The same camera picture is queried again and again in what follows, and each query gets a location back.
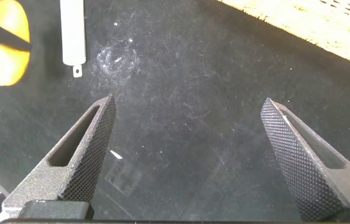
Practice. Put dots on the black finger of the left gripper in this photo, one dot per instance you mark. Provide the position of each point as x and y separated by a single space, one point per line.
0 34

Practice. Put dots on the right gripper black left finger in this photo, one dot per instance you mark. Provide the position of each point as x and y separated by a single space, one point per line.
69 174

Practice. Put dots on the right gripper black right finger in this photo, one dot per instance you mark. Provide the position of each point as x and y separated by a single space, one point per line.
311 180

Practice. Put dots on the yellow mango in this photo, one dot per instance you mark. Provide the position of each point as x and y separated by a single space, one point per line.
3 65

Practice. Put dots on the clear plastic thermometer case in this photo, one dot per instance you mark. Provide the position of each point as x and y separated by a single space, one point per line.
72 37

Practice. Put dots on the small white paper scrap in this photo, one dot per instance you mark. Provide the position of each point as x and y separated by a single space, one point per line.
115 154

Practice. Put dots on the black tablecloth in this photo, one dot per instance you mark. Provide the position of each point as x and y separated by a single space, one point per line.
193 109

